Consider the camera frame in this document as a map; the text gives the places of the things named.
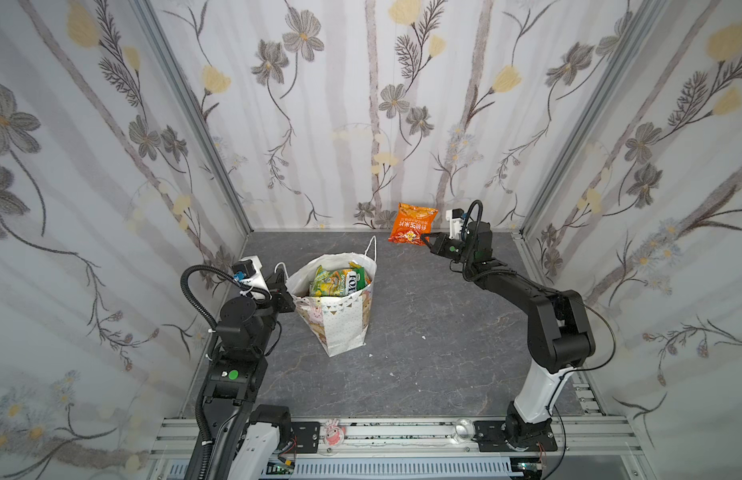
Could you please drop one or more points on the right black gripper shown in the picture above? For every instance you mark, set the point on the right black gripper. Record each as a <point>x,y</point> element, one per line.
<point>445,246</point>

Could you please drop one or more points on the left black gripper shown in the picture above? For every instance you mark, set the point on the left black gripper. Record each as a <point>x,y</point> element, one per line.
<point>274,289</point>

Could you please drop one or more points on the orange chip bag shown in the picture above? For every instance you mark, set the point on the orange chip bag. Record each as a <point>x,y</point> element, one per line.
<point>411,222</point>

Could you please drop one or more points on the white paper bag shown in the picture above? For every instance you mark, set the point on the white paper bag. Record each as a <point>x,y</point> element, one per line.
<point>339,323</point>

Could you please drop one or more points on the green Fox's candy bag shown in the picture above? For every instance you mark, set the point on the green Fox's candy bag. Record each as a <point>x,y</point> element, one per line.
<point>332,283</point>
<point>362,279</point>

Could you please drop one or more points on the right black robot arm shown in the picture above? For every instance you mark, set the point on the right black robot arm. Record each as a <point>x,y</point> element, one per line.
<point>559,336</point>

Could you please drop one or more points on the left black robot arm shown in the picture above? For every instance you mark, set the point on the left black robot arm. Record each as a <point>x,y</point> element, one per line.
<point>237,437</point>

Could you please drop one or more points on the pink cartoon sticker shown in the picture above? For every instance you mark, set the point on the pink cartoon sticker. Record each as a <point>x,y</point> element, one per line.
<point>335,433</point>

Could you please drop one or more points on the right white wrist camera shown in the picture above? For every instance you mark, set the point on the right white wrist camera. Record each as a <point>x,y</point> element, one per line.
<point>456,219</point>

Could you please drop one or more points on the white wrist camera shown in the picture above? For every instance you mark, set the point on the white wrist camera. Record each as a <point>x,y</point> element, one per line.
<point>248,275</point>
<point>456,219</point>

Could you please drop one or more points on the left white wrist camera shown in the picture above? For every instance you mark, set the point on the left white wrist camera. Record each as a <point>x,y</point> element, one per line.
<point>248,275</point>

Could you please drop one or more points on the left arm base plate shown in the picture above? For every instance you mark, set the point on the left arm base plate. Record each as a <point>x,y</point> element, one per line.
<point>304,439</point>

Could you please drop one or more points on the white vented cable tray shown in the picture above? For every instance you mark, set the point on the white vented cable tray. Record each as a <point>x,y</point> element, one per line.
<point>395,468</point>

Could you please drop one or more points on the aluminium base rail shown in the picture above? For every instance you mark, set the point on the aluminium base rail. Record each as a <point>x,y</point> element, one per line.
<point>426,437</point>

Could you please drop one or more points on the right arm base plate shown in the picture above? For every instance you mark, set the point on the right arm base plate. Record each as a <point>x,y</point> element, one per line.
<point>514,436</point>

